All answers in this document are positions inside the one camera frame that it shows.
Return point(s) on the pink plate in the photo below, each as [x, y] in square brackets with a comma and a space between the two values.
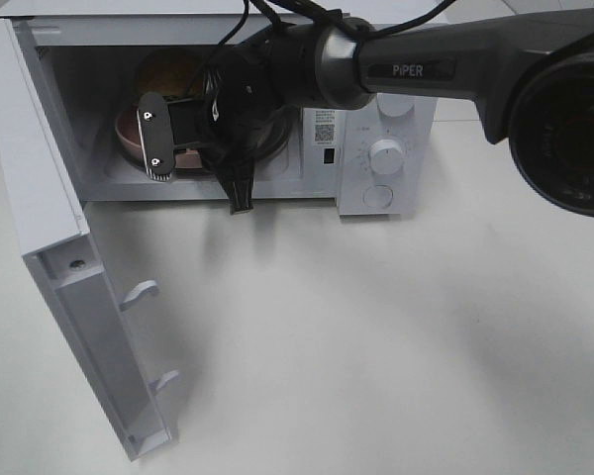
[126, 127]

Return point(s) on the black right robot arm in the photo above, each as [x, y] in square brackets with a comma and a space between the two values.
[530, 77]

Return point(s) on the white microwave knob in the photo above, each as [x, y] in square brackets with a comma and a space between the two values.
[386, 156]
[394, 106]

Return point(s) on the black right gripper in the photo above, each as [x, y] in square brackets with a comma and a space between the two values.
[236, 87]

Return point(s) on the burger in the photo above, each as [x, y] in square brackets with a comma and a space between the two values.
[167, 71]

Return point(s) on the white upper microwave knob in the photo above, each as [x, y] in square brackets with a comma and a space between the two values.
[394, 106]

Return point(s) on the glass microwave turntable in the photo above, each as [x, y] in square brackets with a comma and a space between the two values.
[272, 138]

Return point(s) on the white microwave door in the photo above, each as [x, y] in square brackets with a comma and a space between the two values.
[37, 152]

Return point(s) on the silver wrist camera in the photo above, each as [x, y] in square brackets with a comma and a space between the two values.
[156, 137]

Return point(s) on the white lower microwave knob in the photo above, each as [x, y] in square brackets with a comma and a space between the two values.
[386, 156]

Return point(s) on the white microwave oven body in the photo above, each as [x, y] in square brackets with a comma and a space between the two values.
[94, 49]

